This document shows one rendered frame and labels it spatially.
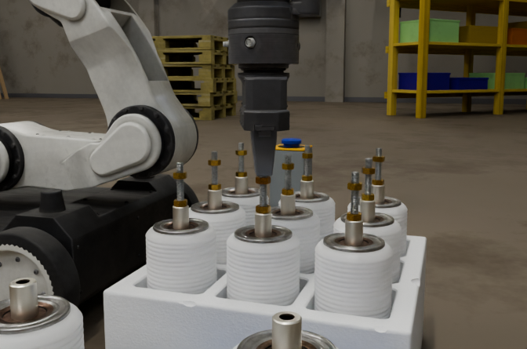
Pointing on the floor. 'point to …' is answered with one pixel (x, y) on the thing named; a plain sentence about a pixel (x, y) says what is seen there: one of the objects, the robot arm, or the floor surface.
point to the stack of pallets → (212, 108)
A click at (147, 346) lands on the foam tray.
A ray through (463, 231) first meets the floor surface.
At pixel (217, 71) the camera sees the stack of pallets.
